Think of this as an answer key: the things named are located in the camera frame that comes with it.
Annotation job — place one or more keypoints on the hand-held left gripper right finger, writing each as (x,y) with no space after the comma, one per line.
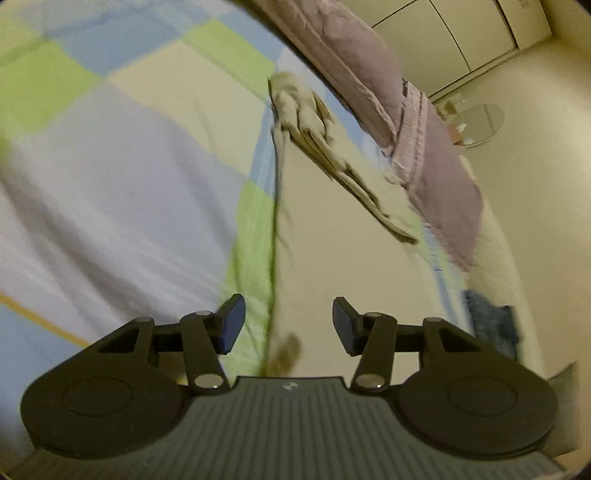
(346,327)

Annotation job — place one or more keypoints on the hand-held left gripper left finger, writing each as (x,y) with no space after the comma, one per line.
(231,323)

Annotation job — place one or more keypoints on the cream garment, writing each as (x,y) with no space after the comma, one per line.
(346,258)

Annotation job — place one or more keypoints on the navy garment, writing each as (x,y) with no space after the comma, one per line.
(473,300)

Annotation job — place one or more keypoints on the light blue garment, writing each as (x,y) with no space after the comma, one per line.
(498,327)

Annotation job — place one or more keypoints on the white headboard cushion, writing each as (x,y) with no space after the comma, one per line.
(494,258)

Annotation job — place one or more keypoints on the checkered bed sheet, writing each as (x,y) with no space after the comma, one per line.
(115,184)

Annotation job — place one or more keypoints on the grey pillow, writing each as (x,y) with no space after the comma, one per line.
(563,383)

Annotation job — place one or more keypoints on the oval mirror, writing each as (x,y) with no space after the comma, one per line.
(482,120)

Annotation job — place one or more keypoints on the cream wardrobe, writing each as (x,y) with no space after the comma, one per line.
(438,41)

